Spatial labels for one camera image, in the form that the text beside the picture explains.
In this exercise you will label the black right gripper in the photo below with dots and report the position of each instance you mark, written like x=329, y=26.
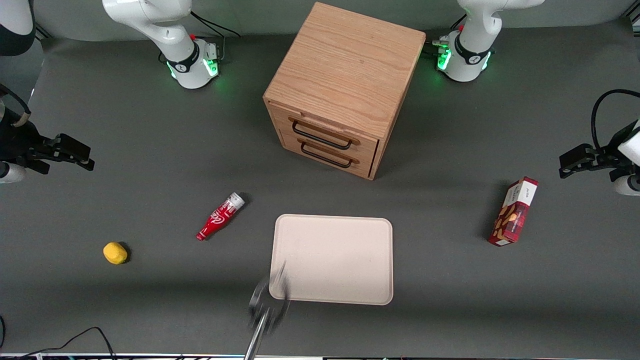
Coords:
x=16, y=142

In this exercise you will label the wooden drawer with short backplate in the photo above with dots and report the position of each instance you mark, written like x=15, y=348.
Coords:
x=365, y=167

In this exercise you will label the red cookie box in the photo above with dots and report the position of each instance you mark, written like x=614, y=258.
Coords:
x=515, y=212

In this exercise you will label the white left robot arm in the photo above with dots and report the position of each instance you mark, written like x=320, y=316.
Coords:
x=477, y=25

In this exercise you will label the blurry grey metal rod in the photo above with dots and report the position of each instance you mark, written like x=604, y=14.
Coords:
x=265, y=310

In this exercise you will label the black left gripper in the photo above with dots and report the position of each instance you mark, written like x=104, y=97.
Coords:
x=611, y=149

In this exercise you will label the red cola bottle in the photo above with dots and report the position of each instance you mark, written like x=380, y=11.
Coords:
x=217, y=220

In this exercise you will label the wooden two-drawer cabinet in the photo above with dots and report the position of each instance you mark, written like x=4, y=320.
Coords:
x=345, y=65

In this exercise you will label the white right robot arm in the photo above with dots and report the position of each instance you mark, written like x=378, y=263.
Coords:
x=165, y=30

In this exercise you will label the beige rectangular tray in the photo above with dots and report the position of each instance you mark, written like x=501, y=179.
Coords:
x=332, y=260

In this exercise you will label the yellow lemon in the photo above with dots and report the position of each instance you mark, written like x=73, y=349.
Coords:
x=115, y=253

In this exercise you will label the wooden drawer with long backplate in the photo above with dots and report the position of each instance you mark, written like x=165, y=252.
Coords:
x=368, y=146

